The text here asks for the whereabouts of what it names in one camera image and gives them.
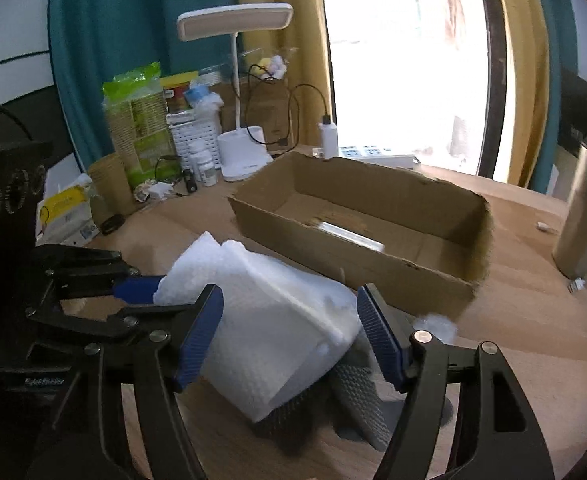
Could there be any teal curtain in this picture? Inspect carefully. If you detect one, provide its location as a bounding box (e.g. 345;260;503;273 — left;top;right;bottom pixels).
48;0;236;167

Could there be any brown cardboard box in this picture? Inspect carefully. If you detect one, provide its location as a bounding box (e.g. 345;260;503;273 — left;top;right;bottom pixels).
228;153;493;318

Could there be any white power strip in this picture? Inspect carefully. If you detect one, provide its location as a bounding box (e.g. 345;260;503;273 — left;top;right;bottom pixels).
338;144;420;170

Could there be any brown paper cup stack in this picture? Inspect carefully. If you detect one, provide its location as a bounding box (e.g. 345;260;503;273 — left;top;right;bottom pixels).
88;153;136;217

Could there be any clear bubble wrap bundle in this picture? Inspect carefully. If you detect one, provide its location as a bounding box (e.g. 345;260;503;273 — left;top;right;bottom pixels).
413;313;457;344

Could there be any white usb connector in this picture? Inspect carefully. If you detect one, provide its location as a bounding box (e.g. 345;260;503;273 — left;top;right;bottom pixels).
535;222;558;234

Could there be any yellow curtain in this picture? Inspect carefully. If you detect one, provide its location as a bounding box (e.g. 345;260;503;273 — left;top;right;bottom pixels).
238;0;333;145

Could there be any white desk lamp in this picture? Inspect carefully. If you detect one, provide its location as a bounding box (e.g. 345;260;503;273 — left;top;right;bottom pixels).
176;2;293;182

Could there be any black small flashlight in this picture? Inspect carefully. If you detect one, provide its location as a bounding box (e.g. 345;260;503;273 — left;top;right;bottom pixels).
182;168;198;194

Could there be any white phone charger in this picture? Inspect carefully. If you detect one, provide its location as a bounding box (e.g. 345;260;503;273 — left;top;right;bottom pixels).
318;114;339;159

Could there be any white pill bottle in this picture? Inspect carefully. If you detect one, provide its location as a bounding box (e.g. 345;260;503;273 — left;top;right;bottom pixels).
188;139;212;183
194;150;218;186

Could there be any small white wall plug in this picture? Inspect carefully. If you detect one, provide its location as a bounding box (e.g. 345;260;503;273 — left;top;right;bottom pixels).
133;179;175;204

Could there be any green paper cup package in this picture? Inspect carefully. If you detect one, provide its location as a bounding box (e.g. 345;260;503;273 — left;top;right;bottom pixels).
102;62;180;188

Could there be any black dotted sock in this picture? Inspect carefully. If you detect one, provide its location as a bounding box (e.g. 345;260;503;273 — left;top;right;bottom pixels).
251;344;404;457

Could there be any stainless steel tumbler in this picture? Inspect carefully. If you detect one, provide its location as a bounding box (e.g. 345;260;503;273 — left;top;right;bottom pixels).
551;140;587;281

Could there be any yellow tissue pack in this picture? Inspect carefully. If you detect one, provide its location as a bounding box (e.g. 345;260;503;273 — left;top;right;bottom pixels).
36;185;98;247

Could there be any white plastic basket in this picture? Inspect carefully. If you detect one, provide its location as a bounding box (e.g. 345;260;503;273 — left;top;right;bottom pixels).
166;110;222;169

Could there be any black charging cable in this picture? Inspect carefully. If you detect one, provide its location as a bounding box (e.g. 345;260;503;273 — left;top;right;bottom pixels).
242;62;333;149

